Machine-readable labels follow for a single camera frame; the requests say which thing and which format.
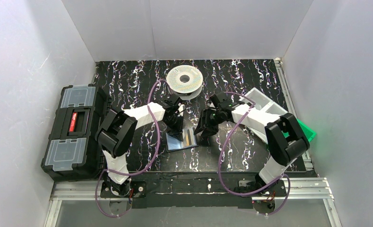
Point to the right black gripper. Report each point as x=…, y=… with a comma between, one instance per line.
x=209, y=118

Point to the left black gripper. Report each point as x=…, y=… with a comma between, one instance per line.
x=174, y=120

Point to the grey striped credit card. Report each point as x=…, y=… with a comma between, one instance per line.
x=189, y=139

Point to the black plastic toolbox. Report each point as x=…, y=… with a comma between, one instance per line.
x=72, y=153

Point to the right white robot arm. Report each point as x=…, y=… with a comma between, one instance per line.
x=282, y=154

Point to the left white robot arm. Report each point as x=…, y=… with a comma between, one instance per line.
x=116, y=132

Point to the white filament spool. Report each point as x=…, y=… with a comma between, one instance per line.
x=185, y=81

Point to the white plastic bin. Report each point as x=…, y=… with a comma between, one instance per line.
x=265, y=111

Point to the green plastic bin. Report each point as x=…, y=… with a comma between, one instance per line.
x=309, y=133

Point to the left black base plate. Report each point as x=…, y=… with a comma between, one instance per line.
x=129, y=189

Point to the aluminium frame rail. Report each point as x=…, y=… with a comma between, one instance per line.
x=301, y=188

